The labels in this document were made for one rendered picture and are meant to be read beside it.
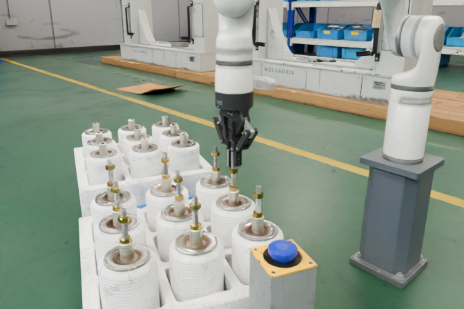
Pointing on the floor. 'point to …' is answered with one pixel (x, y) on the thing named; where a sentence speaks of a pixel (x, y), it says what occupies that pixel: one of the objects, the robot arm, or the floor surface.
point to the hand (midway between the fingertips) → (234, 158)
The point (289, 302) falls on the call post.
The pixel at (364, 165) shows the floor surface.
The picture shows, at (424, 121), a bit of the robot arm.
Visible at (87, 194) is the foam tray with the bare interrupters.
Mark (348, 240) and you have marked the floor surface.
